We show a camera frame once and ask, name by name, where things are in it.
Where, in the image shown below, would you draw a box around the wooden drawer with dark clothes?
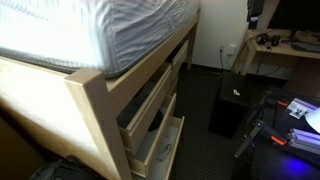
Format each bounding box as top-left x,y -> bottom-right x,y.
116,64 -> 173,156

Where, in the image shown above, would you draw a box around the wooden drawer with small items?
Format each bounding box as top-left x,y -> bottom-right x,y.
131,115 -> 186,180

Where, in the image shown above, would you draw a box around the small grey items in drawer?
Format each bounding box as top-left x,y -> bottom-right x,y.
155,143 -> 174,163

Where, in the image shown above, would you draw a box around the black box with white logo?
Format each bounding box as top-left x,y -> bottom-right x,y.
207,71 -> 258,140

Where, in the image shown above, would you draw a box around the mattress with grey striped sheet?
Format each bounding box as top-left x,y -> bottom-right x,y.
0,0 -> 201,79

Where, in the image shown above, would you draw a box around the black headphones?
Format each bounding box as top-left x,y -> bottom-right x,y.
255,32 -> 282,47

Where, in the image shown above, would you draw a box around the black hanging device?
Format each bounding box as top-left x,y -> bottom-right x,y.
246,0 -> 266,23

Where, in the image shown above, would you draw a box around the black backpack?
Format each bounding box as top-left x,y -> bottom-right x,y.
28,155 -> 103,180

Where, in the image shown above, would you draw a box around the light wooden desk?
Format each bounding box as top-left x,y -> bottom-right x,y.
239,27 -> 320,77

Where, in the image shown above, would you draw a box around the dark keyboard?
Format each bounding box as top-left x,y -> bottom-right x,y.
290,41 -> 320,54

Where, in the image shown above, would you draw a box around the black computer monitor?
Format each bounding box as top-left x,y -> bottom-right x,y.
267,0 -> 320,42

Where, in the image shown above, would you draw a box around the aluminium extrusion bar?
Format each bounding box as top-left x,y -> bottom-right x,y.
287,127 -> 320,156

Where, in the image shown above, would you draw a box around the light wooden bed frame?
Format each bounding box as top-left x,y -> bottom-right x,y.
0,7 -> 202,180

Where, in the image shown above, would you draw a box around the black power cable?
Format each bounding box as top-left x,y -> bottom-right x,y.
218,48 -> 225,72

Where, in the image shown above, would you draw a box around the white wall outlet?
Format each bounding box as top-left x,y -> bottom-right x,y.
218,43 -> 238,57

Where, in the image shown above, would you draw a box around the black desk cable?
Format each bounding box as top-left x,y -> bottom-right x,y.
232,33 -> 268,74

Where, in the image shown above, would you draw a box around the black clamp with orange handle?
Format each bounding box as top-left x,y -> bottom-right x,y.
245,93 -> 290,125
233,119 -> 288,159

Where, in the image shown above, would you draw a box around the aluminium bracket piece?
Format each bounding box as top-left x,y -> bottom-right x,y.
286,97 -> 318,120

